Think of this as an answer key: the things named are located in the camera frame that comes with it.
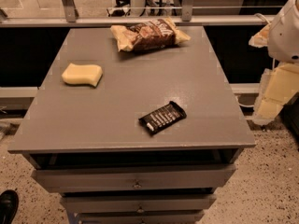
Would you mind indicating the grey drawer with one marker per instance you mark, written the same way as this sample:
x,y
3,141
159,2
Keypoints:
x,y
156,217
134,178
138,203

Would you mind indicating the black shoe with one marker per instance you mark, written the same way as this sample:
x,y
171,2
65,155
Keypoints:
x,y
9,203

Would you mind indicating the metal window railing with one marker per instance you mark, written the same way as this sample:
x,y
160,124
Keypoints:
x,y
103,13

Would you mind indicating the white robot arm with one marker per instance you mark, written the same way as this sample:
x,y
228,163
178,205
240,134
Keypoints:
x,y
283,40

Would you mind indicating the bottom grey drawer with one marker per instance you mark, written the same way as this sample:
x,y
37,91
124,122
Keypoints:
x,y
156,217

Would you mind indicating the grey drawer cabinet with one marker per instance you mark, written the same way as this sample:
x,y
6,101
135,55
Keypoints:
x,y
86,127

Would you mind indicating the top grey drawer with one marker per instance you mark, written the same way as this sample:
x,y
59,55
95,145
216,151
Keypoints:
x,y
134,178

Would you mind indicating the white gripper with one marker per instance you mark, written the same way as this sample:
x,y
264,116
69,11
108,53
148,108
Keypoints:
x,y
286,36

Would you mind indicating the middle grey drawer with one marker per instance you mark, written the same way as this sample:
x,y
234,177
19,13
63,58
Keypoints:
x,y
138,203

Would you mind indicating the brown snack bag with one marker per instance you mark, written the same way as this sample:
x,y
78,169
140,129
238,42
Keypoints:
x,y
148,35

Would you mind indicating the yellow sponge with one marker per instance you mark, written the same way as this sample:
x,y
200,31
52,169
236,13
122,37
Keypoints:
x,y
82,74

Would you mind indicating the black candy bar wrapper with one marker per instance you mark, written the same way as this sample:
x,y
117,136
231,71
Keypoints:
x,y
163,117

